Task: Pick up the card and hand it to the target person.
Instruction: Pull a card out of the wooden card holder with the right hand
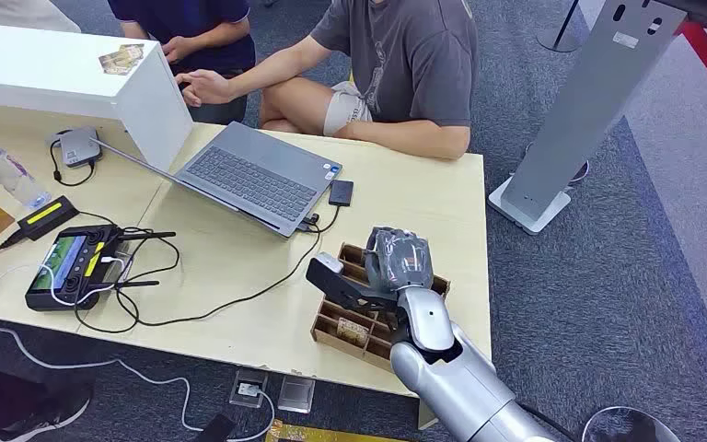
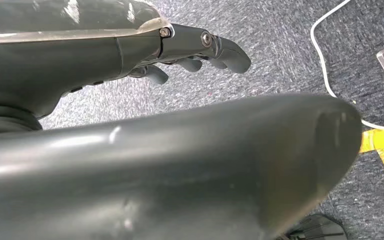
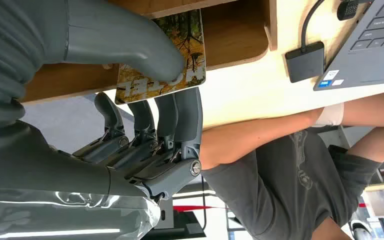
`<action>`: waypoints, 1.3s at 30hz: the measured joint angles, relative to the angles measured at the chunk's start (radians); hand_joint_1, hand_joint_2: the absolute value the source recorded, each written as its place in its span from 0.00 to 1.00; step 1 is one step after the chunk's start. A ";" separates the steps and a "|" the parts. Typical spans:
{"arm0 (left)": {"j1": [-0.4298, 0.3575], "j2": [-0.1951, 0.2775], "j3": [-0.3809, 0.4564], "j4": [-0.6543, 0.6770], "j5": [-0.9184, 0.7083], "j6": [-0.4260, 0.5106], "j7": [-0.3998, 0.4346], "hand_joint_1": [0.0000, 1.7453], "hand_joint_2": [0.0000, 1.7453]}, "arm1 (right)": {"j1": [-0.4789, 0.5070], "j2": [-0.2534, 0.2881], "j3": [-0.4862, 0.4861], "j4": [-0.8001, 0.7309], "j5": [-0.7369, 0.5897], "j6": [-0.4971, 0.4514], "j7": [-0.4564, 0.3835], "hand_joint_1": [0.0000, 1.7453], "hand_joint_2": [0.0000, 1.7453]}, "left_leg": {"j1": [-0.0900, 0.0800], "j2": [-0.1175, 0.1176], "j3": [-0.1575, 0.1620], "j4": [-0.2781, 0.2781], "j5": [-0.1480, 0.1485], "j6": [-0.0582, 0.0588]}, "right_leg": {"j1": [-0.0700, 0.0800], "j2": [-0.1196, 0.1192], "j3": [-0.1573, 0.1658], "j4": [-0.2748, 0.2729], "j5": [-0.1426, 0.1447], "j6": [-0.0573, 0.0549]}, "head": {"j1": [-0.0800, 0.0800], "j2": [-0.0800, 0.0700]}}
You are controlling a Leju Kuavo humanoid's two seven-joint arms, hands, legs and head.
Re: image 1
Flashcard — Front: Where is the black plug block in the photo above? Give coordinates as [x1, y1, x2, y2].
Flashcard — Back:
[192, 413, 238, 442]

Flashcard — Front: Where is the person's foot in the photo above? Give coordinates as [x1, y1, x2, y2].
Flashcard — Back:
[0, 363, 95, 442]

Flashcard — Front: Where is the white box shelf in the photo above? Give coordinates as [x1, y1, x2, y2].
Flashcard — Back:
[0, 21, 195, 173]

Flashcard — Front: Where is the patterned card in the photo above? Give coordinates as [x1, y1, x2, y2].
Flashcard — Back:
[98, 42, 146, 76]

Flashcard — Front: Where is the grey laptop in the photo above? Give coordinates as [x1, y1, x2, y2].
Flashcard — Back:
[89, 121, 343, 239]

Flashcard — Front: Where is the grey metal kiosk stand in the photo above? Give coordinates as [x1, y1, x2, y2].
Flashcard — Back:
[487, 0, 690, 237]

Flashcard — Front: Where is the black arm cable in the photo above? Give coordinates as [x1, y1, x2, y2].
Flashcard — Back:
[515, 401, 578, 442]

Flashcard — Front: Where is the thin black hub cable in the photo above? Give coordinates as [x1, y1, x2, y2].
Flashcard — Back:
[48, 136, 98, 188]

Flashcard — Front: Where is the short black cable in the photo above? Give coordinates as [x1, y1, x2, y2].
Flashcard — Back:
[302, 204, 343, 237]

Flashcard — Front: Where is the floor outlet with white plug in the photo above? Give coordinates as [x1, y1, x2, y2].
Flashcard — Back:
[228, 366, 270, 409]

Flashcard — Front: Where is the grey adapter hub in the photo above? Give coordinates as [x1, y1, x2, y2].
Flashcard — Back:
[58, 126, 103, 169]

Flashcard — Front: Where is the person's hand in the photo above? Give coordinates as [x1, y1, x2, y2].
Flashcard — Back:
[160, 35, 200, 66]

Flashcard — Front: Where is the small black external drive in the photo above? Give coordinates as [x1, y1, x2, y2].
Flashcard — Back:
[328, 179, 355, 208]

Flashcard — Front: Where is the person's right hand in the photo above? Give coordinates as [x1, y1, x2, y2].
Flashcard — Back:
[174, 68, 237, 110]

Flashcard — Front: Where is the black handheld controller with screen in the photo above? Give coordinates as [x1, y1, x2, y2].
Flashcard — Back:
[24, 224, 178, 313]

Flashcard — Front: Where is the long black cable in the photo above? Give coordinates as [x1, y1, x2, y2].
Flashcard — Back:
[73, 210, 325, 335]

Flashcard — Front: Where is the long white floor cable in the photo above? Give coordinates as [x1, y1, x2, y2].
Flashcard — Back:
[0, 316, 276, 442]

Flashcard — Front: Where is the silver floor outlet plate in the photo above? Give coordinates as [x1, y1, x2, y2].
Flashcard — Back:
[277, 373, 318, 415]

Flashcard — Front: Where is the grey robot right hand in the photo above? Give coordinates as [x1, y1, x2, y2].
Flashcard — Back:
[364, 227, 435, 294]

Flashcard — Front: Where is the yellow floor strip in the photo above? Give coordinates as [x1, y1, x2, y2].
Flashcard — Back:
[266, 419, 411, 442]

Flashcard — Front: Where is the round white-rimmed base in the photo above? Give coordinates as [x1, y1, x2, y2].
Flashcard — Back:
[581, 404, 683, 442]

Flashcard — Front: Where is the clear plastic water bottle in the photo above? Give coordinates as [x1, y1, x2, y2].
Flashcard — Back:
[0, 140, 52, 211]

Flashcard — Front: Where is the wooden compartment box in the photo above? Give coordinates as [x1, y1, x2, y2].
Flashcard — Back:
[309, 241, 452, 375]

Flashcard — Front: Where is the black power brick yellow label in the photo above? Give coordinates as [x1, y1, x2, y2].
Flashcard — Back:
[17, 194, 80, 242]

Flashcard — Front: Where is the cork pattern card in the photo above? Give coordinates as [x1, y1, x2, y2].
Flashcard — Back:
[336, 317, 372, 348]

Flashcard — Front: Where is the white controller cable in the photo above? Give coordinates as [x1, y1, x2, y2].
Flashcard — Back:
[39, 254, 127, 308]

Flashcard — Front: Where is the desk leg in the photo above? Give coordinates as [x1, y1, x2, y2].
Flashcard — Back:
[416, 395, 441, 432]

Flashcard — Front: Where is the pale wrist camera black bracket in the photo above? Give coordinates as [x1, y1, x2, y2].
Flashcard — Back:
[305, 250, 402, 317]

